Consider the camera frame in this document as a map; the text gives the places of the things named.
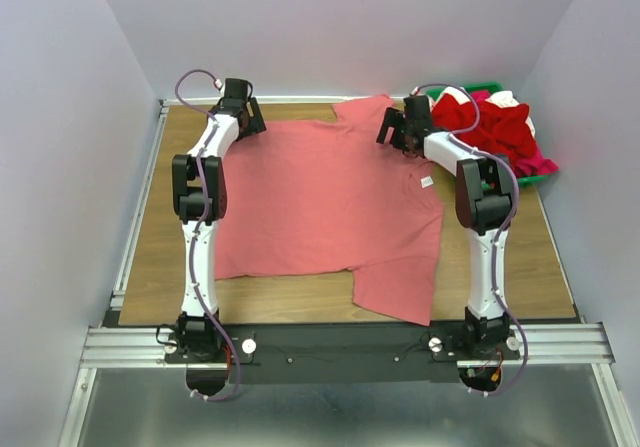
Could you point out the white garment in bin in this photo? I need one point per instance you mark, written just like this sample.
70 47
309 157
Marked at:
502 99

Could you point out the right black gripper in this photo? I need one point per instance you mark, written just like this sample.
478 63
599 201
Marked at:
393 119

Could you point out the magenta garment in bin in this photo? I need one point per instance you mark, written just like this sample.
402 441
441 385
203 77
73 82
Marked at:
538 165

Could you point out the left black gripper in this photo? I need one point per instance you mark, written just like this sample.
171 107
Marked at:
253 123

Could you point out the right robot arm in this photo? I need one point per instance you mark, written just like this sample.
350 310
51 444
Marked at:
486 200

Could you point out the salmon pink t-shirt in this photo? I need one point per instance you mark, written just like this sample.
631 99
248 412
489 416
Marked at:
309 197

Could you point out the green plastic bin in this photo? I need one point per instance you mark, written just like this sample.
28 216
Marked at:
490 89

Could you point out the aluminium frame rail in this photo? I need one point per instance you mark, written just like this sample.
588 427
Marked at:
557 394

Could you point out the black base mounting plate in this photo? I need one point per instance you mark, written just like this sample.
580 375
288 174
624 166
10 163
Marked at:
335 353

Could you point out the red t-shirt in bin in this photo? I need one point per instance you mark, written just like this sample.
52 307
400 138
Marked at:
499 131

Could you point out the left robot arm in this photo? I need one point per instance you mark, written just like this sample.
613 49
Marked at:
199 197

